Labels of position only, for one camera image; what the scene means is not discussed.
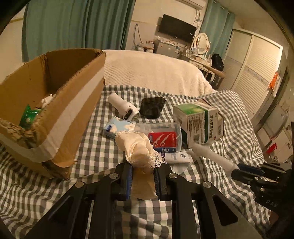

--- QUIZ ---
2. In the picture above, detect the white foam tube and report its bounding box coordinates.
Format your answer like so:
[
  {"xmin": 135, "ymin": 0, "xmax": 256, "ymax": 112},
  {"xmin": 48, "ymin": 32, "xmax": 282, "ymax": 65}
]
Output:
[{"xmin": 192, "ymin": 143, "xmax": 240, "ymax": 175}]

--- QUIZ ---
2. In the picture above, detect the green white medicine box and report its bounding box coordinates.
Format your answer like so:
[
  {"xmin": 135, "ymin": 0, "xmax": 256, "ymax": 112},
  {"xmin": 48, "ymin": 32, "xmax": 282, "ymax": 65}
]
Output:
[{"xmin": 173, "ymin": 100, "xmax": 224, "ymax": 149}]

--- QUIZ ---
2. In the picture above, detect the red floss pick box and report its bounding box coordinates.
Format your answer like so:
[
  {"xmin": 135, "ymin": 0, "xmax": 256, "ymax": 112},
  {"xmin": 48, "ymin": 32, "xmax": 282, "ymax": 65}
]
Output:
[{"xmin": 134, "ymin": 122, "xmax": 182, "ymax": 153}]

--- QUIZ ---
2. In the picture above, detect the cream lace cloth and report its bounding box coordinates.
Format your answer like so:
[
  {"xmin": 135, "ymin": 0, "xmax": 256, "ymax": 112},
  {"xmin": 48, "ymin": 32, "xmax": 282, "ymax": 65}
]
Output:
[{"xmin": 115, "ymin": 131, "xmax": 166, "ymax": 200}]

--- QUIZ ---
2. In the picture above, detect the white BOP toothpaste tube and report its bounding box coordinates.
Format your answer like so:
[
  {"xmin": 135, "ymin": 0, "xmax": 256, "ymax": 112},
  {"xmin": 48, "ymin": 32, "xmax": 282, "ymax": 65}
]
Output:
[{"xmin": 162, "ymin": 151, "xmax": 194, "ymax": 164}]

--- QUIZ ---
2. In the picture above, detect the checkered bed sheet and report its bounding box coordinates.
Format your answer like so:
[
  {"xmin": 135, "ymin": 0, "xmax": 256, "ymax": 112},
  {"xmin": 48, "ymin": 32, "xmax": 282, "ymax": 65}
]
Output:
[{"xmin": 1, "ymin": 86, "xmax": 270, "ymax": 238}]

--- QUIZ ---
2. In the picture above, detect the blue cloud tissue pack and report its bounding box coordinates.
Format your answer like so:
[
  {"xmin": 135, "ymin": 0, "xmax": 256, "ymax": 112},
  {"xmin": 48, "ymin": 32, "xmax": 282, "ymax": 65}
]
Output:
[{"xmin": 103, "ymin": 117, "xmax": 136, "ymax": 139}]

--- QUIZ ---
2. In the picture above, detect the white louvered wardrobe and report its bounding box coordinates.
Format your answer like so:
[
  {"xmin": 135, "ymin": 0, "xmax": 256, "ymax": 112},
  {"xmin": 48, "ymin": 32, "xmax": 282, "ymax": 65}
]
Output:
[{"xmin": 219, "ymin": 29, "xmax": 283, "ymax": 119}]

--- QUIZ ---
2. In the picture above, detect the green packet in box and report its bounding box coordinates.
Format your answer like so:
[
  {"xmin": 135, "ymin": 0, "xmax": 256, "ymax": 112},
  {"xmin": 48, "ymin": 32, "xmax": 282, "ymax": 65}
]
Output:
[{"xmin": 19, "ymin": 104, "xmax": 42, "ymax": 129}]

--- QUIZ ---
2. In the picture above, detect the cardboard box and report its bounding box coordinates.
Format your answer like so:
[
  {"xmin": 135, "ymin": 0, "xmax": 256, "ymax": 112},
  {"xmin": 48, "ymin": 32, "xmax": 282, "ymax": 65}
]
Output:
[{"xmin": 1, "ymin": 49, "xmax": 106, "ymax": 179}]

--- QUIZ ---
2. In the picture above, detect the black bag on chair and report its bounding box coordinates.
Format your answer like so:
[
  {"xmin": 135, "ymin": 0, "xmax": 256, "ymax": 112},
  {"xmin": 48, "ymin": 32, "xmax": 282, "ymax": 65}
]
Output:
[{"xmin": 211, "ymin": 53, "xmax": 224, "ymax": 72}]

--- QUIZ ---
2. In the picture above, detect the wooden vanity desk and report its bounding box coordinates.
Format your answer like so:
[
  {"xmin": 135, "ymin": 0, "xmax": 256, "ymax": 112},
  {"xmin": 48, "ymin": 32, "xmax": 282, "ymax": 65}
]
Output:
[{"xmin": 179, "ymin": 54, "xmax": 226, "ymax": 90}]

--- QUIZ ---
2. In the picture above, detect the cream quilted blanket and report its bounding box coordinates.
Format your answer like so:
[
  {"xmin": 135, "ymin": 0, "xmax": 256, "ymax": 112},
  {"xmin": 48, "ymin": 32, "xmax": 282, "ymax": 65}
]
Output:
[{"xmin": 104, "ymin": 50, "xmax": 216, "ymax": 97}]

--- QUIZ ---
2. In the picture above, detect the round vanity mirror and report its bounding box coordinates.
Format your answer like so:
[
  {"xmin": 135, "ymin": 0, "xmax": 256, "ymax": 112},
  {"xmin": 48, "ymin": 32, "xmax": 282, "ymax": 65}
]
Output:
[{"xmin": 190, "ymin": 33, "xmax": 210, "ymax": 55}]

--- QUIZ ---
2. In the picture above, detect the teal curtain right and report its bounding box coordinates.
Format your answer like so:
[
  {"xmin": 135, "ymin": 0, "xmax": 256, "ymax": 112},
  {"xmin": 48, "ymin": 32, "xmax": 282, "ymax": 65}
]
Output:
[{"xmin": 200, "ymin": 1, "xmax": 235, "ymax": 59}]

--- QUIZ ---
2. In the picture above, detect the teal curtain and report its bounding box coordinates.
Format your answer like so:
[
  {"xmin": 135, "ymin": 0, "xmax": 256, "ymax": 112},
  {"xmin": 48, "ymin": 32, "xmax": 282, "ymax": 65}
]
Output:
[
  {"xmin": 21, "ymin": 0, "xmax": 135, "ymax": 62},
  {"xmin": 200, "ymin": 1, "xmax": 235, "ymax": 59}
]

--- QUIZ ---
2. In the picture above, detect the grey mini fridge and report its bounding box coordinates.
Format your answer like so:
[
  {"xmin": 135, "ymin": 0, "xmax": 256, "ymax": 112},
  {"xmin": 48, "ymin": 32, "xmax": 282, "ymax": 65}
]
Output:
[{"xmin": 155, "ymin": 40, "xmax": 180, "ymax": 58}]

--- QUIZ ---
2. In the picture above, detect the white air conditioner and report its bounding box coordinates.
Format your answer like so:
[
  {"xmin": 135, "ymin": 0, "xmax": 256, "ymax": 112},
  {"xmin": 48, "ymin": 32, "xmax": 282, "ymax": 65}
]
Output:
[{"xmin": 178, "ymin": 0, "xmax": 206, "ymax": 10}]

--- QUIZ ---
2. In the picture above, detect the teal curtain left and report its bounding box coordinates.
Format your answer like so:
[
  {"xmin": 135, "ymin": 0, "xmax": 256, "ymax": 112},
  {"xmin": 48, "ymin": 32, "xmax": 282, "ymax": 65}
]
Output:
[{"xmin": 21, "ymin": 0, "xmax": 135, "ymax": 62}]

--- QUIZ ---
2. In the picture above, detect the black wall television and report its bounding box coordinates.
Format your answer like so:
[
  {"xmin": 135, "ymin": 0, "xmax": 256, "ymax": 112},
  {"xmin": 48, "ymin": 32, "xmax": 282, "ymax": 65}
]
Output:
[{"xmin": 158, "ymin": 15, "xmax": 196, "ymax": 43}]

